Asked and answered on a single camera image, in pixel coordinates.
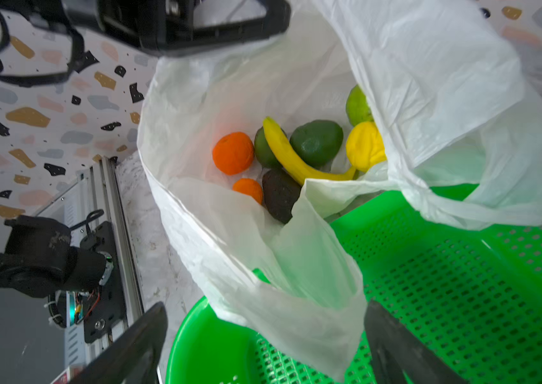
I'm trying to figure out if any yellow banana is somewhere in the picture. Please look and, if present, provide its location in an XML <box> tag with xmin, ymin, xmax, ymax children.
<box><xmin>263</xmin><ymin>117</ymin><xmax>357</xmax><ymax>186</ymax></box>

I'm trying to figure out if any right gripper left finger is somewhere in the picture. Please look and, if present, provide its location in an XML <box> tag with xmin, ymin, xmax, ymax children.
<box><xmin>71</xmin><ymin>302</ymin><xmax>168</xmax><ymax>383</ymax></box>

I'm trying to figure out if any white plastic bag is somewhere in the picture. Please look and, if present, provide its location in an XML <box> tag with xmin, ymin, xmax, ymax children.
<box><xmin>137</xmin><ymin>1</ymin><xmax>542</xmax><ymax>383</ymax></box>

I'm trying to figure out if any green avocado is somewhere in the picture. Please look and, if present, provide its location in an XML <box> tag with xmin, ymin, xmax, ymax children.
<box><xmin>289</xmin><ymin>120</ymin><xmax>344</xmax><ymax>168</ymax></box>
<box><xmin>254</xmin><ymin>127</ymin><xmax>282</xmax><ymax>169</ymax></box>

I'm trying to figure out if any dark brown avocado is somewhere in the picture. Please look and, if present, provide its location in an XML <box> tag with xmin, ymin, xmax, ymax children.
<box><xmin>262</xmin><ymin>169</ymin><xmax>301</xmax><ymax>224</ymax></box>

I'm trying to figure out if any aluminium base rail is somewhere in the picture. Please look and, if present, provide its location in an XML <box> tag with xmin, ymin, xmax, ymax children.
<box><xmin>61</xmin><ymin>155</ymin><xmax>164</xmax><ymax>384</ymax></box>

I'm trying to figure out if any black corrugated cable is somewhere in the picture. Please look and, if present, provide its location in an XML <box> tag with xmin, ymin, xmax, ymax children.
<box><xmin>0</xmin><ymin>9</ymin><xmax>99</xmax><ymax>88</ymax></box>

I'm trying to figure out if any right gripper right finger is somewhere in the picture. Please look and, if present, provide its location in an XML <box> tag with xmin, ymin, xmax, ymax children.
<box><xmin>364</xmin><ymin>300</ymin><xmax>467</xmax><ymax>383</ymax></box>

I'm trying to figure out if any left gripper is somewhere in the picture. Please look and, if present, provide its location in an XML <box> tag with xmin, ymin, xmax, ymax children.
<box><xmin>60</xmin><ymin>0</ymin><xmax>291</xmax><ymax>56</ymax></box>

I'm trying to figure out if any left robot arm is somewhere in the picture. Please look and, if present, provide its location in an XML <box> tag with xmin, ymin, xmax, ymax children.
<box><xmin>0</xmin><ymin>1</ymin><xmax>291</xmax><ymax>298</ymax></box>

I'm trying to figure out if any green plastic basket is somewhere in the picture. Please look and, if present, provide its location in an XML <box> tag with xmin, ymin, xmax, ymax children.
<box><xmin>165</xmin><ymin>191</ymin><xmax>542</xmax><ymax>383</ymax></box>

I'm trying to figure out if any yellow lemon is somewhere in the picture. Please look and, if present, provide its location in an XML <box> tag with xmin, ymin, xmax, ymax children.
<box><xmin>346</xmin><ymin>122</ymin><xmax>387</xmax><ymax>173</ymax></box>

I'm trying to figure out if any orange tangerine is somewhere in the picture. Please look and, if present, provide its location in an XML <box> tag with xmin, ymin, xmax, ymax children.
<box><xmin>213</xmin><ymin>132</ymin><xmax>254</xmax><ymax>176</ymax></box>
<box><xmin>232</xmin><ymin>178</ymin><xmax>264</xmax><ymax>205</ymax></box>

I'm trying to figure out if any green lime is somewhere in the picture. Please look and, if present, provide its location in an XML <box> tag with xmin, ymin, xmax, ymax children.
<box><xmin>345</xmin><ymin>85</ymin><xmax>374</xmax><ymax>126</ymax></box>

